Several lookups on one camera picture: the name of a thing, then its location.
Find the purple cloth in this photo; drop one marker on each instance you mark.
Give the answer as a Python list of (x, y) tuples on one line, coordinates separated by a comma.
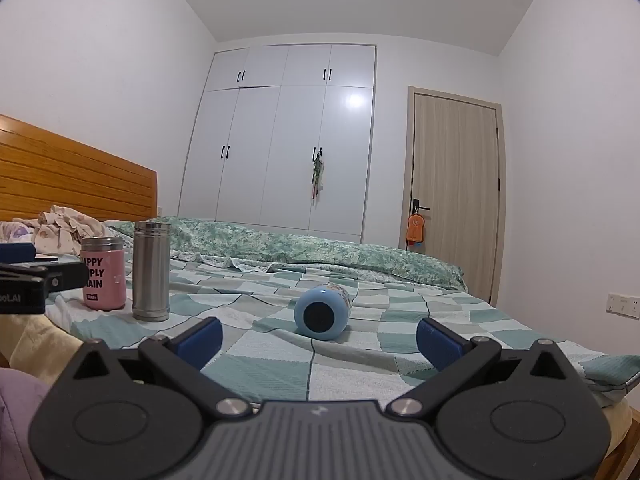
[(20, 420)]

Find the stainless steel flask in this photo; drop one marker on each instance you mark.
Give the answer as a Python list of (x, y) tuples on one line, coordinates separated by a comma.
[(151, 275)]

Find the light blue cup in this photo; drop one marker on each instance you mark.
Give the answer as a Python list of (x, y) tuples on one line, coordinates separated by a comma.
[(320, 312)]

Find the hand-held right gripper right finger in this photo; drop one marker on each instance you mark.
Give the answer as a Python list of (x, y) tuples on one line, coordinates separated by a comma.
[(439, 345)]

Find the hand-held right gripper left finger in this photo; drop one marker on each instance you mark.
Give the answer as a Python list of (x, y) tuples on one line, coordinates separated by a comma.
[(200, 342)]

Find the white wall socket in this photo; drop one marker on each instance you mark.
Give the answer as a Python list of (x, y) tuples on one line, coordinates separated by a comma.
[(622, 305)]

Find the light wooden door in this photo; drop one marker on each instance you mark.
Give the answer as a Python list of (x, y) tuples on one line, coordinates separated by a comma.
[(455, 170)]

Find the purple print pillow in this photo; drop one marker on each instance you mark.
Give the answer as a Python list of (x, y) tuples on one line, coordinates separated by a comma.
[(15, 232)]

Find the yellow blanket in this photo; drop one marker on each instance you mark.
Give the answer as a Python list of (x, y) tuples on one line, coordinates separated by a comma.
[(40, 345)]

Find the wooden headboard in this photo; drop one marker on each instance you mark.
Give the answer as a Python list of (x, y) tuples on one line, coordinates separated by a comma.
[(75, 180)]

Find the green floral quilt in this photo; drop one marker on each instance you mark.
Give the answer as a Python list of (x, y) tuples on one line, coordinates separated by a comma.
[(300, 255)]

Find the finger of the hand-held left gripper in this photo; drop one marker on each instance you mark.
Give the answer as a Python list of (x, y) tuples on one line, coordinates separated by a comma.
[(17, 252)]

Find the white wardrobe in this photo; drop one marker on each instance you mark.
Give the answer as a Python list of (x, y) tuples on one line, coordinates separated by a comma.
[(270, 160)]

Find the pile of cream clothes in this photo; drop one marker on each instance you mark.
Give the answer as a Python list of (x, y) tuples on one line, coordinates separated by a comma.
[(65, 232)]

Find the checkered bed sheet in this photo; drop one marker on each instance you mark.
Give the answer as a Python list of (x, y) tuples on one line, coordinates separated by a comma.
[(350, 360)]

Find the hanging wardrobe ornament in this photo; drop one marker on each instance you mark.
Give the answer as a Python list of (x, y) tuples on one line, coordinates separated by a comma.
[(317, 172)]

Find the pink cup with steel lid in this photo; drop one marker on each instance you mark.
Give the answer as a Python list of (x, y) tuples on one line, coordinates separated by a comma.
[(107, 280)]

